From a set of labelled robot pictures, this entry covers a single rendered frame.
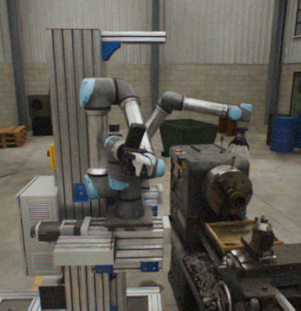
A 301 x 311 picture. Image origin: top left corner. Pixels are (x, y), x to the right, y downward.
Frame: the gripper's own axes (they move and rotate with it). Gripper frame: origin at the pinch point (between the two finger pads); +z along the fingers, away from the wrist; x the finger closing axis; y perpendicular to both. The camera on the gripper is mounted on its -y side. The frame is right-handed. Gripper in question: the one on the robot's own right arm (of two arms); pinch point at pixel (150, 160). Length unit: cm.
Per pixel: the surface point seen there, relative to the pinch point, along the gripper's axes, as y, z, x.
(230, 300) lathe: 71, -23, -61
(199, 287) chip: 92, -61, -72
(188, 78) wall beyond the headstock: -108, -980, -573
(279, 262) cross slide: 51, -17, -81
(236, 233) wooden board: 58, -60, -92
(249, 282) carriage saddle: 59, -18, -66
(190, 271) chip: 91, -76, -75
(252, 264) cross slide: 53, -22, -69
